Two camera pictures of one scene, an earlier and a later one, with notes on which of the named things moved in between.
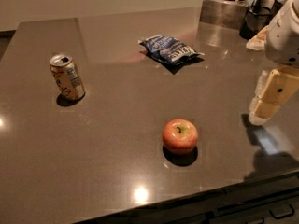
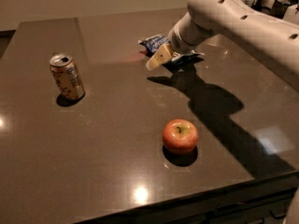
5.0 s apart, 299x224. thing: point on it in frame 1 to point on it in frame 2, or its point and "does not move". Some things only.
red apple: [179, 136] does not move
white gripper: [284, 42] to [177, 43]
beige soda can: [66, 77] does not move
